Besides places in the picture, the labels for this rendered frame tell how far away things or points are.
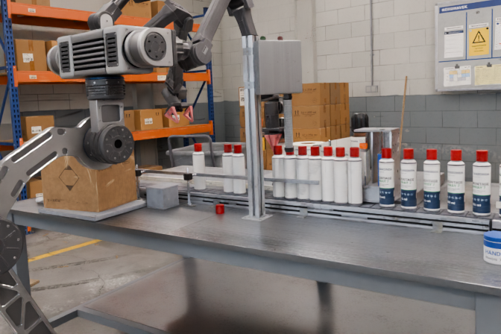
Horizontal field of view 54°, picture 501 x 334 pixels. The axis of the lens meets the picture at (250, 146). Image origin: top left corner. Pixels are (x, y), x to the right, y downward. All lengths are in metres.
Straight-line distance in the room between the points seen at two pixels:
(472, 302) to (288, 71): 0.95
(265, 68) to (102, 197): 0.83
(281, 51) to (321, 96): 3.68
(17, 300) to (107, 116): 0.68
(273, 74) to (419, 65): 4.79
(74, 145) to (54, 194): 0.40
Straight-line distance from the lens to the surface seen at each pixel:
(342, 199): 1.80
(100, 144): 1.76
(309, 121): 5.45
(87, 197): 2.05
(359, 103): 6.78
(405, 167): 1.70
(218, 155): 4.33
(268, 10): 7.68
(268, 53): 1.75
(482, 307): 1.33
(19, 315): 1.89
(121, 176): 2.11
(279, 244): 1.51
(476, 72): 6.11
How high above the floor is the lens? 1.28
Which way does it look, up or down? 6 degrees down
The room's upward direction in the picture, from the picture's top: 2 degrees counter-clockwise
